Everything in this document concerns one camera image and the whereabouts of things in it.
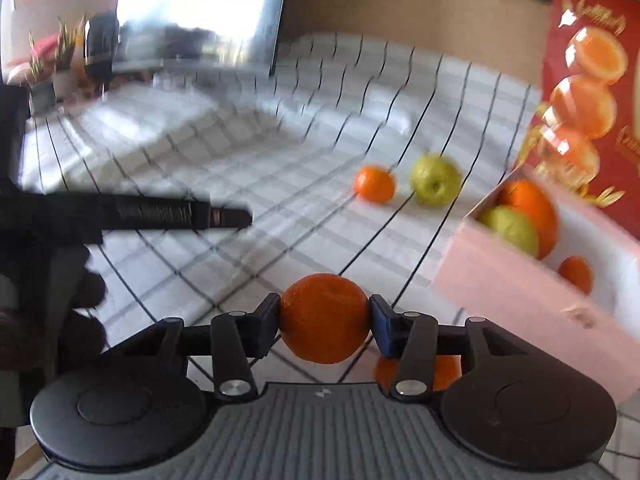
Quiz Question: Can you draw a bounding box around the pink cardboard box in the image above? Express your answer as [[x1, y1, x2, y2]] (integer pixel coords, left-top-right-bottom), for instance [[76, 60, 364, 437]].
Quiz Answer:
[[430, 165, 640, 406]]

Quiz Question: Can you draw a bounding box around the light wooden panel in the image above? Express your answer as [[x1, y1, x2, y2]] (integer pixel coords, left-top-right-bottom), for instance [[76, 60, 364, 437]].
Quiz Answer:
[[277, 0, 556, 96]]

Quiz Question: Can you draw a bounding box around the red snack bag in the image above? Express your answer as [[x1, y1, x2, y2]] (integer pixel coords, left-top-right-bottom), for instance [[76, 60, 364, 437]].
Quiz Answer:
[[517, 0, 640, 241]]

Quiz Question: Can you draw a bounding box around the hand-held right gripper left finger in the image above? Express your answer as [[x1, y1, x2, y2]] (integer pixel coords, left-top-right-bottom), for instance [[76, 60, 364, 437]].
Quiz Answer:
[[107, 292, 282, 403]]

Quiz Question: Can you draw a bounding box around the white checked cloth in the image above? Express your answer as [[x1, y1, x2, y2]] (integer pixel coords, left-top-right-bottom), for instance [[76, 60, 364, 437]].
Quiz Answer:
[[15, 30, 640, 480]]

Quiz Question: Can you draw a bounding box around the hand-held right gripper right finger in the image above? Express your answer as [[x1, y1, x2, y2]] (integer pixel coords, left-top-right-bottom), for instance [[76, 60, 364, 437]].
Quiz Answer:
[[369, 294, 526, 402]]

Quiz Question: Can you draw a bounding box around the potted plant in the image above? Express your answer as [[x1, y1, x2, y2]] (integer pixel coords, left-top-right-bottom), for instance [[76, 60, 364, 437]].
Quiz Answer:
[[27, 15, 86, 103]]

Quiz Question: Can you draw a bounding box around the dark monitor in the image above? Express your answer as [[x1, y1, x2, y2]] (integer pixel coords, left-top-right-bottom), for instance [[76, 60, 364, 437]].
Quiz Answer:
[[82, 0, 293, 78]]

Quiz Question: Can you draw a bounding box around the small bumpy mandarin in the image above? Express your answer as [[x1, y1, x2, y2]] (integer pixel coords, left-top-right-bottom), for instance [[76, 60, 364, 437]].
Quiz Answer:
[[557, 255, 594, 295]]

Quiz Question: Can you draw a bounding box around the large green guava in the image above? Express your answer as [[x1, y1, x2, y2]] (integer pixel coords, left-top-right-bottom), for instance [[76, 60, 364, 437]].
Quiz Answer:
[[478, 205, 541, 258]]

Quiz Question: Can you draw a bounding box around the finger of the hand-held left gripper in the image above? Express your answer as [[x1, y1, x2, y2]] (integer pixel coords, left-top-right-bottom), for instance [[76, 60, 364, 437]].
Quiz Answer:
[[95, 194, 254, 233]]

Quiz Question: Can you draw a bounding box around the medium orange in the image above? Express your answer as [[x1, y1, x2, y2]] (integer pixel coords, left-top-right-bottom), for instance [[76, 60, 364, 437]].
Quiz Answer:
[[279, 273, 372, 365]]

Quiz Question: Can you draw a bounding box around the person's left hand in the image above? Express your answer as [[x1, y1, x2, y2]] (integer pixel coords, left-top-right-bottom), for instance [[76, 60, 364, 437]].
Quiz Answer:
[[62, 247, 108, 361]]

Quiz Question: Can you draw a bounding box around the large orange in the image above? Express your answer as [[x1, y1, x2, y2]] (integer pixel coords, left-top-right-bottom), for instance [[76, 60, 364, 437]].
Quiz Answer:
[[497, 179, 558, 260]]

